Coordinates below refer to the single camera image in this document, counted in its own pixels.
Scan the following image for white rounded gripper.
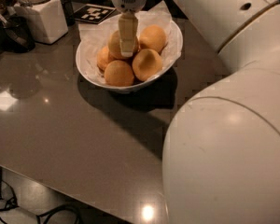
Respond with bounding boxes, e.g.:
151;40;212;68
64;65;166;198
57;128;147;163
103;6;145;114
111;0;147;57

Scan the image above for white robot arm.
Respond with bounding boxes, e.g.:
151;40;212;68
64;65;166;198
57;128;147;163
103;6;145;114
162;0;280;224

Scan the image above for white ceramic bowl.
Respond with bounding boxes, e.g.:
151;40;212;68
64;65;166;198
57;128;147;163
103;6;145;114
75;10;184;94

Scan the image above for white paper bowl liner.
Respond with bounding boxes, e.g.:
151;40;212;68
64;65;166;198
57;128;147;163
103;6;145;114
77;0;182;87

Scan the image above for left hidden orange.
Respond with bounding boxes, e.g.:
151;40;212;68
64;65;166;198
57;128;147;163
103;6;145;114
97;46;115;71

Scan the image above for black white marker card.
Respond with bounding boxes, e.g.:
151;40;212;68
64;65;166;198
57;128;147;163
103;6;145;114
74;4;116;24

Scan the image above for dark small cup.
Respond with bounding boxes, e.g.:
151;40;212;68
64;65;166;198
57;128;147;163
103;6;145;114
60;0;75;26

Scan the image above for white square jar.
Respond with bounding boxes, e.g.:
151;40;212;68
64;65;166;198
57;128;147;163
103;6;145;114
14;0;68;44

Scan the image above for black round object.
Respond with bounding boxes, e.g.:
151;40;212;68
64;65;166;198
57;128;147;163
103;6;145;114
0;13;35;53

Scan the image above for black floor cables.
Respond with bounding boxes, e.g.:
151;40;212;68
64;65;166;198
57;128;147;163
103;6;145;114
0;166;85;224

